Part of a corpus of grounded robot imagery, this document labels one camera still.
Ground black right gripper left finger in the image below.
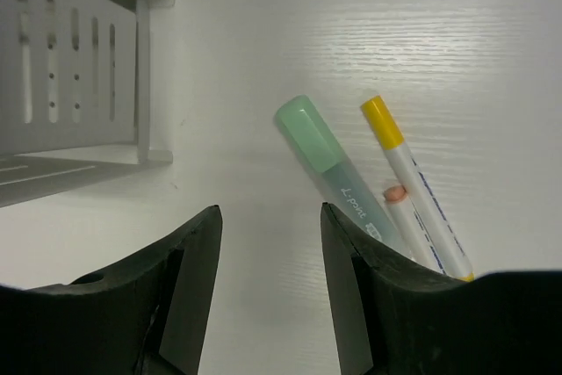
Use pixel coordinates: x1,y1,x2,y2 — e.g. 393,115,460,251
1,206,222,374

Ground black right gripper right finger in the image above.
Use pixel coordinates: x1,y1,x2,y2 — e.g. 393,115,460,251
321,203,561,374

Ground long green highlighter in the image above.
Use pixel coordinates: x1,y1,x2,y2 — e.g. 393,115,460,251
275,95,411,257

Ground orange-capped white pen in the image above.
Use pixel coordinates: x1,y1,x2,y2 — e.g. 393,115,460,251
384,185,443,273

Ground yellow-capped white pen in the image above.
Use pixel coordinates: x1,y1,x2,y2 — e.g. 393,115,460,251
361,96,474,281

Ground white four-slot pen organizer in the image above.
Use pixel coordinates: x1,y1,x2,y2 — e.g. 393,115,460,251
1,0,175,206

